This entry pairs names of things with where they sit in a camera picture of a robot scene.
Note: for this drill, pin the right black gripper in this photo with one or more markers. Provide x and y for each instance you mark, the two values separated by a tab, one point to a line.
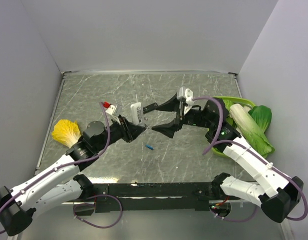
171	105

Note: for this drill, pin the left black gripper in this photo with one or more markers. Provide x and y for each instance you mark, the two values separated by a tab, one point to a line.
130	131

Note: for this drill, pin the blue battery lone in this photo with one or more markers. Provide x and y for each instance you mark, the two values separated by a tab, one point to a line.
149	147

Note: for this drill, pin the white remote control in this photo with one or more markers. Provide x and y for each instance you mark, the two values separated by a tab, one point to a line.
137	114

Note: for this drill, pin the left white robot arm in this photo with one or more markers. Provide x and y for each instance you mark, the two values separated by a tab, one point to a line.
63	181

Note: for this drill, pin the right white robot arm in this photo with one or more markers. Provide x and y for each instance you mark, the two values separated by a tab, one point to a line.
274	192

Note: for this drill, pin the green plastic basket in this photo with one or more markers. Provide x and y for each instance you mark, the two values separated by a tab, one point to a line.
245	103

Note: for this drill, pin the green cabbage toy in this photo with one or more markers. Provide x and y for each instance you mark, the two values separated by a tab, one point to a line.
228	103

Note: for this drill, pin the yellow cabbage toy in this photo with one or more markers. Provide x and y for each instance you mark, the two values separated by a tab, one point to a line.
66	132

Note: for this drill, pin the large bok choy toy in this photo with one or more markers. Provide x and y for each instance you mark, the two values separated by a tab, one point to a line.
251	131

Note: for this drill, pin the black mounting base plate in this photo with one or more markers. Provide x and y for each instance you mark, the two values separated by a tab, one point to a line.
153	196

